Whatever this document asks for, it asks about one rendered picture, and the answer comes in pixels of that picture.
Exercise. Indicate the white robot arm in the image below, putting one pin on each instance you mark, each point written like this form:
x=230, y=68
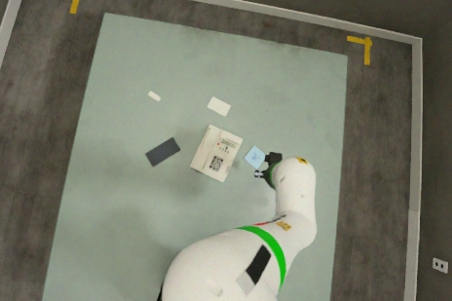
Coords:
x=250, y=263

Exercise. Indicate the white paper sheet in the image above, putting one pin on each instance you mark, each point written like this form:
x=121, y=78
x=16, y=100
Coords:
x=219, y=106

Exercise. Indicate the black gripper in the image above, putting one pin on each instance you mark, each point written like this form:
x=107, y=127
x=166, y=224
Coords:
x=261, y=174

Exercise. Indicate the light blue sticky note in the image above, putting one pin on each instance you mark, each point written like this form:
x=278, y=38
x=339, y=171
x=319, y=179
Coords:
x=255, y=157

